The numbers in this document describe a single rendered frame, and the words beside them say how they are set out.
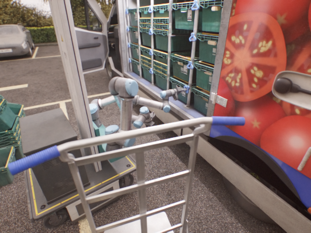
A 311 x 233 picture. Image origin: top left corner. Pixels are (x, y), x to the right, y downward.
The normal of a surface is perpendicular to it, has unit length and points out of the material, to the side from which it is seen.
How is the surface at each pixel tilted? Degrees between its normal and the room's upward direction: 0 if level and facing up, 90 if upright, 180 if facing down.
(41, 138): 0
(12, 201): 0
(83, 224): 0
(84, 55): 89
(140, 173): 90
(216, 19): 92
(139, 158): 90
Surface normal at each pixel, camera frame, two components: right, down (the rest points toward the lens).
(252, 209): -0.88, -0.07
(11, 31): 0.28, -0.51
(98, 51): 0.76, 0.29
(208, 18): -0.88, 0.25
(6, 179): 0.44, 0.53
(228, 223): 0.00, -0.88
